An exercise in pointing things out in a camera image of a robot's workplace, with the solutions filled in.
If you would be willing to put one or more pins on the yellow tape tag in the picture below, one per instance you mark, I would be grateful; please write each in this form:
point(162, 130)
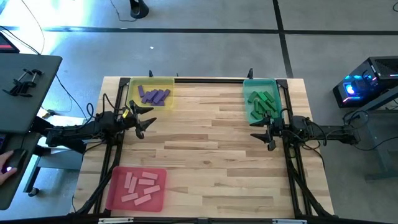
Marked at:
point(125, 113)

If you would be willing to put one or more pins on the pink-red plastic bin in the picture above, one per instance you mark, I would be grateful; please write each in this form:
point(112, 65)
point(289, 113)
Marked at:
point(119, 202)

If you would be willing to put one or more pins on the black desk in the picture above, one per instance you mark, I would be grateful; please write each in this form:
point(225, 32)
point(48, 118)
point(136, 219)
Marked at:
point(25, 109)

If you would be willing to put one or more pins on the black lit computer case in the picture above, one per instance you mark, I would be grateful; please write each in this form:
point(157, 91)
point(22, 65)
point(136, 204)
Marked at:
point(382, 71)

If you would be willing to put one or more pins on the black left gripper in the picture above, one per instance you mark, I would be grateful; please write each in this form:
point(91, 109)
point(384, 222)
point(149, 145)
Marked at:
point(130, 121)

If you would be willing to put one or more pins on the black device with red strip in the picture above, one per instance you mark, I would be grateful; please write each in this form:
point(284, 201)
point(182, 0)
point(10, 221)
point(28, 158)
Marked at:
point(6, 46)

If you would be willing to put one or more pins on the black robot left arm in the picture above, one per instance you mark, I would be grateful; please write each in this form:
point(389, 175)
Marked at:
point(77, 132)

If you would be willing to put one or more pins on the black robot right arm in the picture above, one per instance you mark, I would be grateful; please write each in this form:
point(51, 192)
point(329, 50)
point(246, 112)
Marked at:
point(329, 132)

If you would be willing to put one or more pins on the black computer mouse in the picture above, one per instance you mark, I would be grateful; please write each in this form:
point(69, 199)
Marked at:
point(18, 158)

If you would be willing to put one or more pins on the black metal table frame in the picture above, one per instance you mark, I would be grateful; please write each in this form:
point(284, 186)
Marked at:
point(217, 80)

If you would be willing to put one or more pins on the black clamp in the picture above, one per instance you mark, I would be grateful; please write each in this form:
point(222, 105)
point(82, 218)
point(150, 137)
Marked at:
point(29, 84)
point(14, 90)

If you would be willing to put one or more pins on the grey metal stand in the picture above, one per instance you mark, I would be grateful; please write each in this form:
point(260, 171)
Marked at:
point(370, 105)

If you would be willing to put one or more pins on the silver metal bracket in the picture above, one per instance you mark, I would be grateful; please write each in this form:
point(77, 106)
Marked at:
point(289, 221)
point(115, 220)

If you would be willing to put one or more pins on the yellow translucent plastic bin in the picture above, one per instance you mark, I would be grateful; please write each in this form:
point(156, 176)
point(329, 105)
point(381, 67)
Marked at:
point(133, 104)

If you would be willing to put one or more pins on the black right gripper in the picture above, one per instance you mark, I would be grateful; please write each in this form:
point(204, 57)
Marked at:
point(275, 129)

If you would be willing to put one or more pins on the black round stand base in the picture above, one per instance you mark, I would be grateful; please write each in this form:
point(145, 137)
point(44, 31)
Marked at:
point(139, 11)

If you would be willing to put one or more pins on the teal translucent plastic bin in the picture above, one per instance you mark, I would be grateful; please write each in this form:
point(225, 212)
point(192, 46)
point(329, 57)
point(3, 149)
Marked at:
point(248, 113)

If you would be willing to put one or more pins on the person's hand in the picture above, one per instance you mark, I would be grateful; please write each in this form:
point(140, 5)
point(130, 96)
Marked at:
point(4, 165)

